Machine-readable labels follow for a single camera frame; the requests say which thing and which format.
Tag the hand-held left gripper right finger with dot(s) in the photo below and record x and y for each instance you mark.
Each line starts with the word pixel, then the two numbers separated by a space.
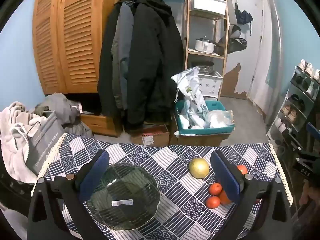
pixel 225 177

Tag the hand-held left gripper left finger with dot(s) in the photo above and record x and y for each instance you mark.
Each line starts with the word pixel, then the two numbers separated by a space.
pixel 96 172

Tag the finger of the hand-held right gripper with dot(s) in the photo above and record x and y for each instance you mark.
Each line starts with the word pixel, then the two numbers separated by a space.
pixel 314 128
pixel 306 158

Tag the orange tangerine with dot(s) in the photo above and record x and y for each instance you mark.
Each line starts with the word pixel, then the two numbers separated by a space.
pixel 242 169
pixel 215 188
pixel 224 198
pixel 213 202

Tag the clear glass plate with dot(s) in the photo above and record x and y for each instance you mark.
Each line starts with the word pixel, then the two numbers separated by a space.
pixel 130 187

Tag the shoe rack with shoes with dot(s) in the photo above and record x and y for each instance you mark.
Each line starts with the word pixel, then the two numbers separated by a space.
pixel 291 113

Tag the plain cardboard box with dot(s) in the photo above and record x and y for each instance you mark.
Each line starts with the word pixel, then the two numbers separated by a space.
pixel 202 140

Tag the metal shoe rack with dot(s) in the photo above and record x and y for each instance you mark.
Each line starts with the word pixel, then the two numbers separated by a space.
pixel 290 92

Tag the wooden drawer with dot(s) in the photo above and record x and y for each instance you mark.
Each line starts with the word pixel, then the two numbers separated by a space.
pixel 100 126

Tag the teal plastic basket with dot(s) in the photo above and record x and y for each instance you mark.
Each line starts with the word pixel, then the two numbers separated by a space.
pixel 212 130

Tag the navy white patterned tablecloth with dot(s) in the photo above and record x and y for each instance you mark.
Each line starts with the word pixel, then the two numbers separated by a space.
pixel 175 160

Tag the clear plastic bag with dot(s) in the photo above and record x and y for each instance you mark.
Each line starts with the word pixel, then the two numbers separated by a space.
pixel 218 118

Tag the grey paper bag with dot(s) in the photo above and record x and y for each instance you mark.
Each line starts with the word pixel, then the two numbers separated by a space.
pixel 45 142

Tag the labelled cardboard box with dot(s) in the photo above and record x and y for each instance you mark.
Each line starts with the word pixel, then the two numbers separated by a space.
pixel 152 136

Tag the grey clothing pile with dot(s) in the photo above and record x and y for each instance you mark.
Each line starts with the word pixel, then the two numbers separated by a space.
pixel 60 107

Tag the white rice bag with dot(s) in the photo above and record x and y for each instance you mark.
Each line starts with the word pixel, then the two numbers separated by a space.
pixel 192 92

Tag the white perforated drawer box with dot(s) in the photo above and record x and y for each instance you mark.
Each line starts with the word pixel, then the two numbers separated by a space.
pixel 211 86

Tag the white door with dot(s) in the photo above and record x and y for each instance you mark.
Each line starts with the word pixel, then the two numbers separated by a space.
pixel 250 55

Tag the steel steamer pot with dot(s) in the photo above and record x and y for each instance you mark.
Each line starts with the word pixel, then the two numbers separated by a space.
pixel 203 68

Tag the large grey hanging bag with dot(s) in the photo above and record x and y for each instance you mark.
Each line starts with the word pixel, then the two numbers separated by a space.
pixel 235 45

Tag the large black hooded jacket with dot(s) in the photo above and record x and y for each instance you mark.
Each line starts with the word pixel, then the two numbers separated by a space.
pixel 150 67

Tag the small grey hanging bag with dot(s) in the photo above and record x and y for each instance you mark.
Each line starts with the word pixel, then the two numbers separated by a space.
pixel 235 32

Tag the wooden louvered wardrobe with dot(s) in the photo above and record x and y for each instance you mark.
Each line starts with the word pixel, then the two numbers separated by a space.
pixel 75 42

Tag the dark blue umbrella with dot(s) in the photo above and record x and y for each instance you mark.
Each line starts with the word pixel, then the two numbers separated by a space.
pixel 243 17

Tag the grey jacket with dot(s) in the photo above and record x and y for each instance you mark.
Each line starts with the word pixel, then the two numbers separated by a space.
pixel 122 42

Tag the white cooking pot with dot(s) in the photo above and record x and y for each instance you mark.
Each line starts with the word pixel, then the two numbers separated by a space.
pixel 204 45

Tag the wooden shelf rack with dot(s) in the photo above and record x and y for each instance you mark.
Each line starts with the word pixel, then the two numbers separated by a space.
pixel 187 30

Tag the white storage box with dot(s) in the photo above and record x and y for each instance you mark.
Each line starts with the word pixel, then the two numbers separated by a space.
pixel 207 5

